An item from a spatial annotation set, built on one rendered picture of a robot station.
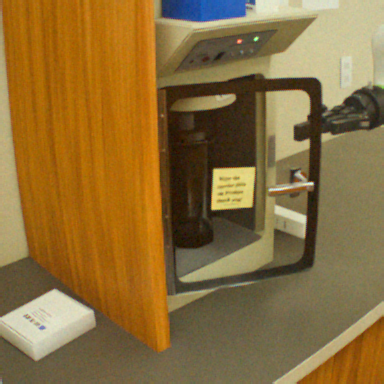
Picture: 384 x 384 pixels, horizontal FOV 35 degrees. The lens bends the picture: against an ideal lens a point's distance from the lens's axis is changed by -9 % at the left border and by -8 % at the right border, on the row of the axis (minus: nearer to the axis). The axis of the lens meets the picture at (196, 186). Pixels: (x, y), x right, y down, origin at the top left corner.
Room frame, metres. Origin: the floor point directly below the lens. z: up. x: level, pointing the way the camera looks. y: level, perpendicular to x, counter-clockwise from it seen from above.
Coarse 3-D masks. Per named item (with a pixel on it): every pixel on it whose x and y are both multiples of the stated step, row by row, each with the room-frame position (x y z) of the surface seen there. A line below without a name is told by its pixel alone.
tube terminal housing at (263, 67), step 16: (160, 0) 1.04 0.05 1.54; (160, 16) 1.04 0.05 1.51; (224, 64) 1.13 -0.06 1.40; (240, 64) 1.16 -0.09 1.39; (256, 64) 1.19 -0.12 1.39; (272, 64) 1.22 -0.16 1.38; (160, 80) 1.04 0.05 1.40; (176, 80) 1.06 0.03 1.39; (192, 80) 1.08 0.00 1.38; (208, 80) 1.11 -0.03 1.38; (176, 304) 1.04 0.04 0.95
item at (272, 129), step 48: (192, 96) 1.03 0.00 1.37; (240, 96) 1.05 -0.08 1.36; (288, 96) 1.07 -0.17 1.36; (192, 144) 1.03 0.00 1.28; (240, 144) 1.05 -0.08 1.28; (288, 144) 1.07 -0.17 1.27; (192, 192) 1.03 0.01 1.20; (192, 240) 1.02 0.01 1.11; (240, 240) 1.05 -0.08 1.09; (288, 240) 1.07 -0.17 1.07; (192, 288) 1.02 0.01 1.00
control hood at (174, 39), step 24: (168, 24) 0.97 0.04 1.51; (192, 24) 0.94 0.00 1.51; (216, 24) 0.96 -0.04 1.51; (240, 24) 1.00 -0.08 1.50; (264, 24) 1.05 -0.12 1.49; (288, 24) 1.10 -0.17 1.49; (168, 48) 0.97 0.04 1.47; (192, 48) 0.98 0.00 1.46; (264, 48) 1.14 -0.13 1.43; (168, 72) 1.00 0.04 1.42
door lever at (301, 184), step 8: (296, 176) 1.07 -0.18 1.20; (304, 176) 1.08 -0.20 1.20; (280, 184) 1.03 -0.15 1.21; (288, 184) 1.03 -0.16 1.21; (296, 184) 1.03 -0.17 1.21; (304, 184) 1.03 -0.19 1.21; (312, 184) 1.03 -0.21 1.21; (272, 192) 1.01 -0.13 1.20; (280, 192) 1.01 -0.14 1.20; (288, 192) 1.02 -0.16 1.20; (296, 192) 1.02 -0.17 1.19
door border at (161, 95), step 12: (168, 168) 1.01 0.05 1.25; (168, 180) 1.01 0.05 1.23; (168, 192) 1.01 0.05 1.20; (168, 204) 1.01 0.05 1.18; (168, 216) 1.01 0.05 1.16; (168, 228) 1.01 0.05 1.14; (168, 240) 1.01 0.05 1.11; (168, 252) 1.01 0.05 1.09; (168, 264) 1.01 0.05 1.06; (168, 276) 1.01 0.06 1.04; (168, 288) 1.01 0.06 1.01
